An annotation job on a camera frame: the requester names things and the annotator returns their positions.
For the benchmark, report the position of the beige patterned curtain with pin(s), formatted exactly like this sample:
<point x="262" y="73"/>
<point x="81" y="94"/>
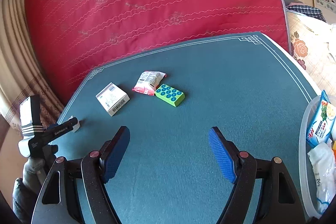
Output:
<point x="21" y="75"/>

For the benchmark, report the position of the red white snack sachet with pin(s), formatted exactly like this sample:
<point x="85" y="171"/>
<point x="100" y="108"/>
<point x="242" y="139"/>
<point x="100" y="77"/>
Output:
<point x="148" y="82"/>

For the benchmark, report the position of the orange yellow toy brick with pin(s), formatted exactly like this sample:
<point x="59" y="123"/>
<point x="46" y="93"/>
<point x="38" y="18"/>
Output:
<point x="333" y="147"/>

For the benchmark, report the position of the clear plastic bowl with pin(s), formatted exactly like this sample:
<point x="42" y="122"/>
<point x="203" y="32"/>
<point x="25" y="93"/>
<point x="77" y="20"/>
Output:
<point x="306" y="175"/>

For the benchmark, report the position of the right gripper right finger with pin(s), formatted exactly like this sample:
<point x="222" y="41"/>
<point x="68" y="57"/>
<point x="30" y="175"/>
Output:
<point x="278" y="199"/>

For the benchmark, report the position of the floral bed sheet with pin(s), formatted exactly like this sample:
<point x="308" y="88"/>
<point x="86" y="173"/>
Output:
<point x="313" y="47"/>

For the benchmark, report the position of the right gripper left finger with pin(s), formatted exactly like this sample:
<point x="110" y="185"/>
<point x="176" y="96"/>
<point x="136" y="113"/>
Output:
<point x="58" y="200"/>

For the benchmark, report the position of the white cardboard box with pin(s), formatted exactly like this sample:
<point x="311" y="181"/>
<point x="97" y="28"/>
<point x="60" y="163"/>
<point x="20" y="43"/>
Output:
<point x="112" y="98"/>

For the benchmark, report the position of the plaid pillow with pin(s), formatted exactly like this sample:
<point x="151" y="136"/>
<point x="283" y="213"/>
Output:
<point x="299" y="7"/>

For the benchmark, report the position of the blue white soap packet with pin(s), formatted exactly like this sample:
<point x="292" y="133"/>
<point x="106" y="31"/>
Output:
<point x="319" y="129"/>

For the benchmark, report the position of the small white cube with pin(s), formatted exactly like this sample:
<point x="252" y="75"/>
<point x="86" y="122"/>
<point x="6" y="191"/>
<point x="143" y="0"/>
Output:
<point x="76" y="126"/>

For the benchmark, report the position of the teal table mat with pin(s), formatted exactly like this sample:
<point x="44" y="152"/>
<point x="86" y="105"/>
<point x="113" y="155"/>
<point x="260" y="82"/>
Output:
<point x="251" y="90"/>

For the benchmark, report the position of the grey gloved left hand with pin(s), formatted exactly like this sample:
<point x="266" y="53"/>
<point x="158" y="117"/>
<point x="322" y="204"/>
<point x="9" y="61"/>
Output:
<point x="27" y="188"/>

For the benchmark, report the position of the red quilted mattress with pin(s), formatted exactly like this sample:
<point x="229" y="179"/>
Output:
<point x="72" y="37"/>

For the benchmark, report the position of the white printed plastic bag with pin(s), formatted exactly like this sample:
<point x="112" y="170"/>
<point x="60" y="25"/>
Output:
<point x="323" y="164"/>

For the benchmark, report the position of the green box blue dots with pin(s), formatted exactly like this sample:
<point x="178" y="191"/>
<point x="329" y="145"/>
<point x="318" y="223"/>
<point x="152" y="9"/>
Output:
<point x="170" y="95"/>

